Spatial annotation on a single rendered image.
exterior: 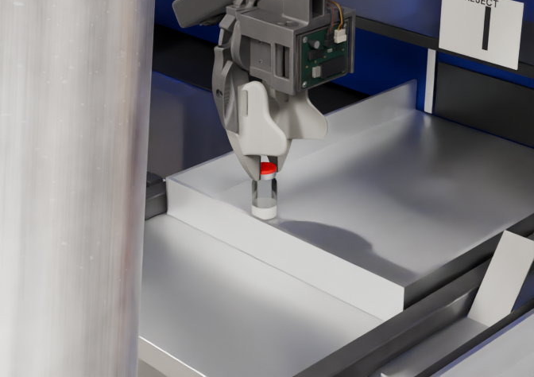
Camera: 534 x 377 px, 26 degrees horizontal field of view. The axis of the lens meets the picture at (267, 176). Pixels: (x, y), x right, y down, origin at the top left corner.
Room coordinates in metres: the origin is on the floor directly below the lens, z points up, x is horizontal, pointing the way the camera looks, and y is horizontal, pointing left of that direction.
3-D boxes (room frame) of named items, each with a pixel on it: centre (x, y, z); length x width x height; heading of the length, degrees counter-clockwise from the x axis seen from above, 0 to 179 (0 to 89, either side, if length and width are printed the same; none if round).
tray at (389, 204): (0.92, -0.13, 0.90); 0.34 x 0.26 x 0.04; 135
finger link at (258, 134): (0.86, 0.00, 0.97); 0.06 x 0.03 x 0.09; 45
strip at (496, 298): (0.69, -0.14, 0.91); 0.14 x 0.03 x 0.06; 136
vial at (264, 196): (0.89, 0.00, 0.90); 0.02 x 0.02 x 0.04
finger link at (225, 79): (0.87, 0.02, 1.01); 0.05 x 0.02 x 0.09; 135
